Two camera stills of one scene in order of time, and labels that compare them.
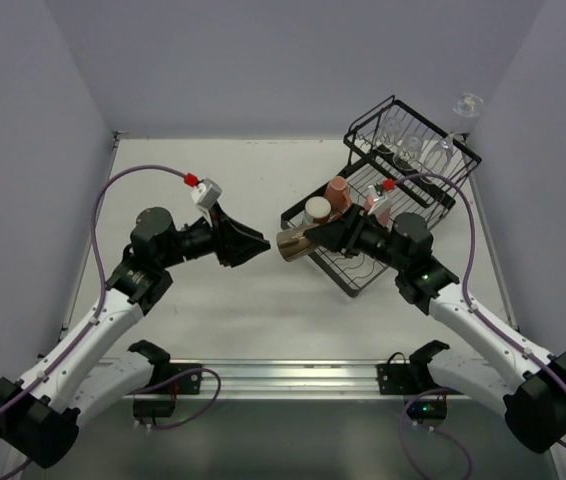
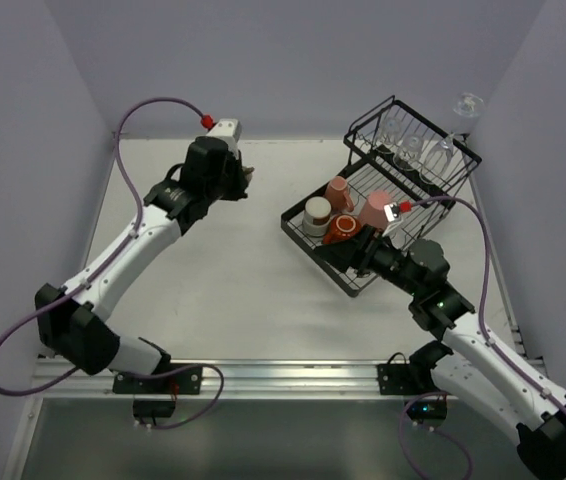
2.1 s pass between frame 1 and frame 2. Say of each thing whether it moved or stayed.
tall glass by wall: stayed
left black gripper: moved
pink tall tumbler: stayed
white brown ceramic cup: stayed
